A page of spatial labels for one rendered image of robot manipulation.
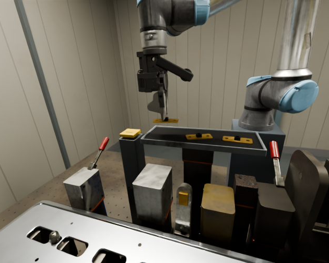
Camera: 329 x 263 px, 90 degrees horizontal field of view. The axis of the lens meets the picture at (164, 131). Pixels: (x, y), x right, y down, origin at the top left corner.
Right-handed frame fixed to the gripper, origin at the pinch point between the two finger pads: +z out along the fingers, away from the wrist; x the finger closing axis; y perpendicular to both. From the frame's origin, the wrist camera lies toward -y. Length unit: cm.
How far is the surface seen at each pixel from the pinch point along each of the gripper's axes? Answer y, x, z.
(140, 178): 4.5, 17.8, 12.1
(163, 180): -1.9, 18.2, 12.1
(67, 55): 146, -147, -38
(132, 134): 12.6, -0.5, 7.0
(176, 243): -5.7, 26.3, 23.1
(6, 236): 37, 30, 23
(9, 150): 162, -58, 49
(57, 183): 80, -23, 53
